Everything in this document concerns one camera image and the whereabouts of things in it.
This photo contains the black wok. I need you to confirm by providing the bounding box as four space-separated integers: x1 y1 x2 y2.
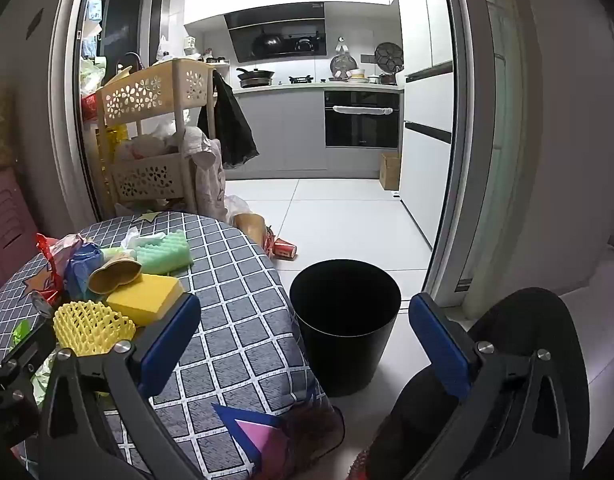
236 67 277 89

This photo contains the cardboard box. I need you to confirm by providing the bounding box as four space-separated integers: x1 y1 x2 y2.
378 152 403 192

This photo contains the pink floral cloth bag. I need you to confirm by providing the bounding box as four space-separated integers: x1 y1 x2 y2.
184 127 230 223

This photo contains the blue plastic bag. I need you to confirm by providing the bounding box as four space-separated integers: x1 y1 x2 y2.
64 242 105 306

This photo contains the yellow foam fruit net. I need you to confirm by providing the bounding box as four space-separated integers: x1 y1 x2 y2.
53 300 136 358

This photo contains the round metal steamer rack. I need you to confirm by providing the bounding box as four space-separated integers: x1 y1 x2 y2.
374 41 404 74

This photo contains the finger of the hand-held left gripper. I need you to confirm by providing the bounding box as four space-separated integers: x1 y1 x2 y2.
0 320 58 402

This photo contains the sliding door frame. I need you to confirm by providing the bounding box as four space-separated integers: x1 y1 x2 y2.
427 0 525 306

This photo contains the brown fuzzy cloth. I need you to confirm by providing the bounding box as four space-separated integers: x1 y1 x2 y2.
282 402 347 480

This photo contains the black built-in oven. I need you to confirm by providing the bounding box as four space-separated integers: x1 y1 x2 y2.
324 90 402 150

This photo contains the black round stool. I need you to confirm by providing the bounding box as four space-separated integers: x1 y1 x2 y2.
366 287 591 480

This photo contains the red snack packet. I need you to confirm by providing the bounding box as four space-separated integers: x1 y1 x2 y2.
26 232 82 306

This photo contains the black plastic bag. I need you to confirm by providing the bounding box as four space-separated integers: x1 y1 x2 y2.
197 68 261 170

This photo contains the red paper cup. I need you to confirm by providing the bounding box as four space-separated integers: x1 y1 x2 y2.
271 240 298 262

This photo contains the green wavy sponge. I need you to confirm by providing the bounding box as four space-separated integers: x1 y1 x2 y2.
135 229 195 276

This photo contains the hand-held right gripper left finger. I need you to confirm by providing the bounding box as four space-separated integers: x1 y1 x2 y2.
24 292 202 480

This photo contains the black range hood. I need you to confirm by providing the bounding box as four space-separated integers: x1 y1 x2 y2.
223 2 328 65

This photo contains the beige plastic storage rack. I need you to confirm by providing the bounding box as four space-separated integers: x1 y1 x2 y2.
94 58 219 216

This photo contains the yellow sponge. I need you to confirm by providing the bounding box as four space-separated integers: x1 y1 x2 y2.
105 273 187 327

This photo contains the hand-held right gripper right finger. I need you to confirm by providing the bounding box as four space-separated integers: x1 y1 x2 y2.
408 292 588 480

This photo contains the grey checkered tablecloth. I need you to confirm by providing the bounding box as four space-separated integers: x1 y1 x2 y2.
0 211 338 480

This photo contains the white refrigerator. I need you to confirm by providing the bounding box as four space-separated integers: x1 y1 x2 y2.
399 60 456 252

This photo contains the brown paper cup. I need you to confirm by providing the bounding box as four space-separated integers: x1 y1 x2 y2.
88 254 142 295

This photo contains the pink plastic stool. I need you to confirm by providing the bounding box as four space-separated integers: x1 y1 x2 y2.
0 167 42 292

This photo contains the black trash bin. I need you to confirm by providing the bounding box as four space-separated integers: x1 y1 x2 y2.
289 259 403 398

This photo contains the clear bag with bread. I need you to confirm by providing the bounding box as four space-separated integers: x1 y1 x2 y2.
226 195 268 251

